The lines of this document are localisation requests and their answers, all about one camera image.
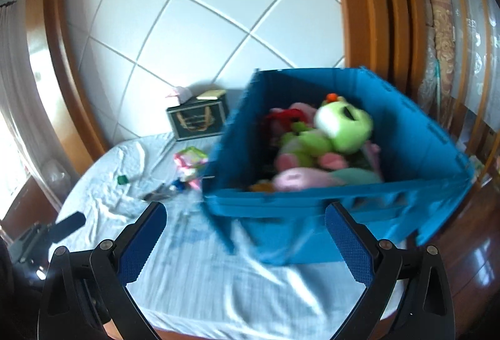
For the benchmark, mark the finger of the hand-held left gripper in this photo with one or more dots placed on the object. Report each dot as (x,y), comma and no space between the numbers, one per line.
(70,224)

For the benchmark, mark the pink plush toy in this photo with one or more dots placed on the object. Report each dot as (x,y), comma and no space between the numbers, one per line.
(332,160)

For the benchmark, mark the green frog plush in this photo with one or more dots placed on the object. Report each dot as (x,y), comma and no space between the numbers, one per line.
(312,144)

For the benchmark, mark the pink tissue pack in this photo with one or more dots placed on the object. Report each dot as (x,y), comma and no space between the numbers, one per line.
(179,91)

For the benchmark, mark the white padded headboard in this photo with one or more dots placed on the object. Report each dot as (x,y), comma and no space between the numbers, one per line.
(195,11)

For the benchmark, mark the wooden bed frame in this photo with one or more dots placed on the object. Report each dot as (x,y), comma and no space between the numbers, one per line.
(66,89)

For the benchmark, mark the pink pig plush red dress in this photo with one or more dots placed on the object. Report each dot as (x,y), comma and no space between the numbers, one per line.
(289,114)

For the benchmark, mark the small blue toy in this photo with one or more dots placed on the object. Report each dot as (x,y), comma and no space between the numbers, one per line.
(179,184)

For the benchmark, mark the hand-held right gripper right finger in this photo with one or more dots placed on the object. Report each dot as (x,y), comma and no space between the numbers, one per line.
(349,246)

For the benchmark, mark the small green block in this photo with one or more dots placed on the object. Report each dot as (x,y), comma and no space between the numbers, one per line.
(123,179)

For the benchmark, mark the white bed sheet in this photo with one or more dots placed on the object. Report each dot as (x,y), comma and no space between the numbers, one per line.
(195,265)

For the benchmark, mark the white window curtain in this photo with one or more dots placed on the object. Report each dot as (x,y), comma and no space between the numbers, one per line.
(19,109)

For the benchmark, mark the blue plastic storage bin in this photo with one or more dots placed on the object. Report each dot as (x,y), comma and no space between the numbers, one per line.
(351,207)

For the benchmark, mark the dark flat toy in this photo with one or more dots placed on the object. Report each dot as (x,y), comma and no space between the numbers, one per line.
(156,194)

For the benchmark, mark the rolled patterned rug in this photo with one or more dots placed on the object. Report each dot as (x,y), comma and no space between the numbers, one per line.
(443,35)

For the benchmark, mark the pink green toy package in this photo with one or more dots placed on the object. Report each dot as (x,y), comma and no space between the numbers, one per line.
(191,162)

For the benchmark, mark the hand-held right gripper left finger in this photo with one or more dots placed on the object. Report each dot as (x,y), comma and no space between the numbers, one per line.
(140,246)

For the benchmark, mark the patterned sheer curtain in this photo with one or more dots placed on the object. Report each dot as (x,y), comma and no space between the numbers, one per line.
(478,31)

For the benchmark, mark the beige flat box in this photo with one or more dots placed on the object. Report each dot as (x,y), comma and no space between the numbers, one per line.
(211,94)

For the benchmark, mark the pink pig plush blue shirt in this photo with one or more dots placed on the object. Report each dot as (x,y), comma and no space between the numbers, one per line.
(297,179)

